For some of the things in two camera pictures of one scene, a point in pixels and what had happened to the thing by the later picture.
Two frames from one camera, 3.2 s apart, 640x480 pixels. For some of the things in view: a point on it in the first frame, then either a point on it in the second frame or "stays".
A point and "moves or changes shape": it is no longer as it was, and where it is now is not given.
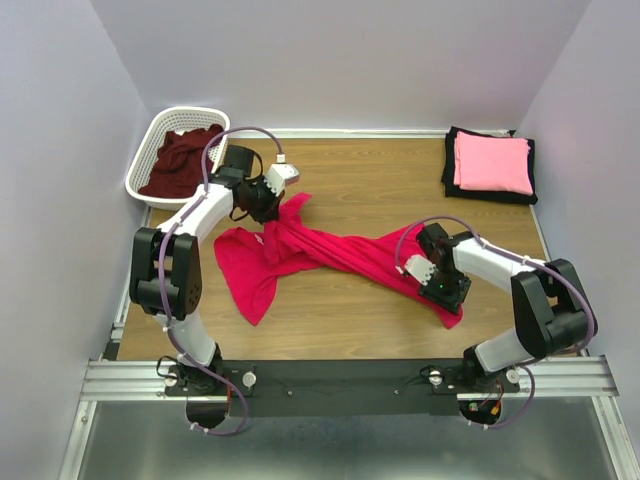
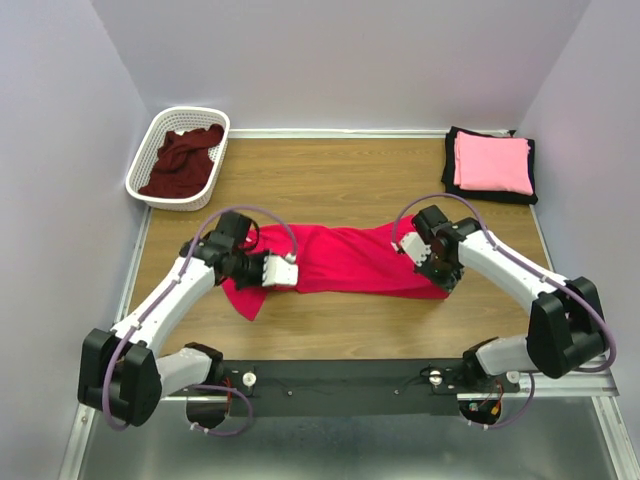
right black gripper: [447, 301] to [448, 282]
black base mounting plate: [265, 389] stays
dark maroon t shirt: [178, 171] stays
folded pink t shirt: [492, 163] stays
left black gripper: [270, 211] to [258, 280]
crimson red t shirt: [247, 259] moves or changes shape
